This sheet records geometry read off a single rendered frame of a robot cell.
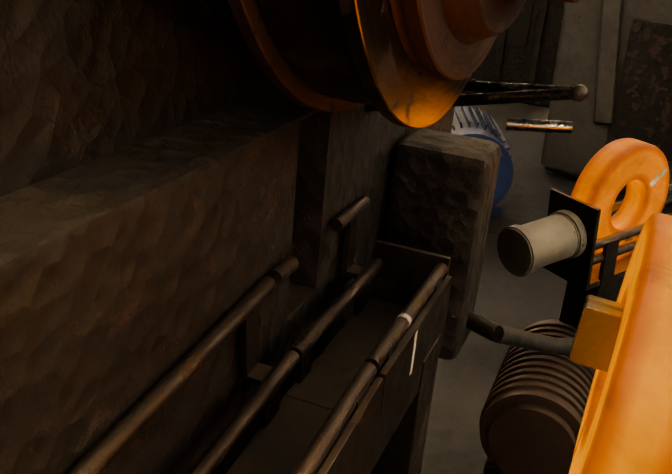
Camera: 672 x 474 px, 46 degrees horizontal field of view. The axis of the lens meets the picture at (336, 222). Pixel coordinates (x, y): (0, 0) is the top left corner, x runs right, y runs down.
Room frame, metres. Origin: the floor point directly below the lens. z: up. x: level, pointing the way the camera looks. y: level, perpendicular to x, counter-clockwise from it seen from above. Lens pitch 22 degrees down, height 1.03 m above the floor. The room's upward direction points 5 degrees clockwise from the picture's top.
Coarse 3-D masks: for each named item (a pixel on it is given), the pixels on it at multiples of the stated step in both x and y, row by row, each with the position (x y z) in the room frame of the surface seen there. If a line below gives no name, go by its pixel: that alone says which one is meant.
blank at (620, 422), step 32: (640, 256) 0.32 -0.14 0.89; (640, 288) 0.29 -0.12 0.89; (640, 320) 0.28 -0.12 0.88; (640, 352) 0.27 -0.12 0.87; (608, 384) 0.27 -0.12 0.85; (640, 384) 0.26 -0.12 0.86; (608, 416) 0.26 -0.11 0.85; (640, 416) 0.26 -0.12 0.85; (576, 448) 0.34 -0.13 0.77; (608, 448) 0.26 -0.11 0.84; (640, 448) 0.25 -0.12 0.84
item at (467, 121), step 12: (456, 108) 2.87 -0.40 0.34; (468, 108) 2.95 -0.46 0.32; (456, 120) 2.79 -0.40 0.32; (468, 120) 2.69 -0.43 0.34; (480, 120) 2.78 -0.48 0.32; (492, 120) 2.86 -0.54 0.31; (456, 132) 2.62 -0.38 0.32; (468, 132) 2.59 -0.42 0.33; (480, 132) 2.59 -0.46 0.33; (492, 132) 2.68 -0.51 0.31; (504, 144) 2.73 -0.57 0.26; (504, 156) 2.57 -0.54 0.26; (504, 168) 2.55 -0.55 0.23; (504, 180) 2.55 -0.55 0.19; (504, 192) 2.57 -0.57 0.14
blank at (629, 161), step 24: (624, 144) 0.92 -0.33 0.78; (648, 144) 0.93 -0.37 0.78; (600, 168) 0.90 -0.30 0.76; (624, 168) 0.90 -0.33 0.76; (648, 168) 0.93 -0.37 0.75; (576, 192) 0.90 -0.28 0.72; (600, 192) 0.88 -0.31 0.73; (648, 192) 0.94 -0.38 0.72; (600, 216) 0.89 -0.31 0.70; (624, 216) 0.95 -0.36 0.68; (648, 216) 0.95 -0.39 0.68; (624, 240) 0.92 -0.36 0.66
